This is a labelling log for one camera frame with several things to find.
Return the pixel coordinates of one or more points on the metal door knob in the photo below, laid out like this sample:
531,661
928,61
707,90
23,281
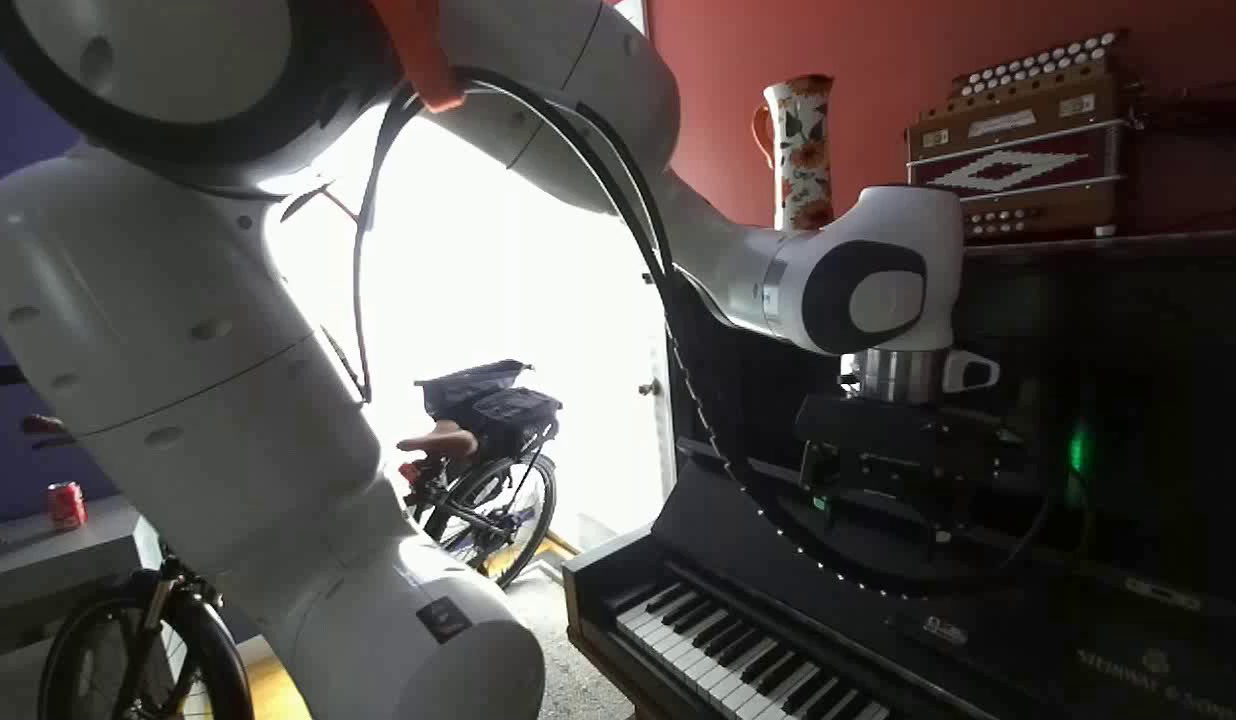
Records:
648,390

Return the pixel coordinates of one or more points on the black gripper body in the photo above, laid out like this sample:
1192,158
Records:
899,442

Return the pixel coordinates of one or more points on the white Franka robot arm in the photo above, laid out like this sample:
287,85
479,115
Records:
218,402

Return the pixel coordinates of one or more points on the black upright piano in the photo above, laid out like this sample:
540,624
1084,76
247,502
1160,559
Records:
1019,573

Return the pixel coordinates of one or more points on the black bicycle wheel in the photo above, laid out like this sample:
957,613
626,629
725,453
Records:
141,652

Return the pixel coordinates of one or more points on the bicycle with black rack bag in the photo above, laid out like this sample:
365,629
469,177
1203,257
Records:
488,464

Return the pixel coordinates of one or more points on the red soda can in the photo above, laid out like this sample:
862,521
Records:
64,507

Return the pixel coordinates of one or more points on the grey shelf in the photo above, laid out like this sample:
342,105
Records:
43,573

